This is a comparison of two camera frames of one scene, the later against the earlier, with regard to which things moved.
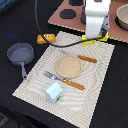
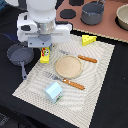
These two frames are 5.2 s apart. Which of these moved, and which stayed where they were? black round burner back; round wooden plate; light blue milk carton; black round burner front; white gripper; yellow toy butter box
Moved: yellow toy butter box; white gripper
Stayed: round wooden plate; black round burner front; light blue milk carton; black round burner back
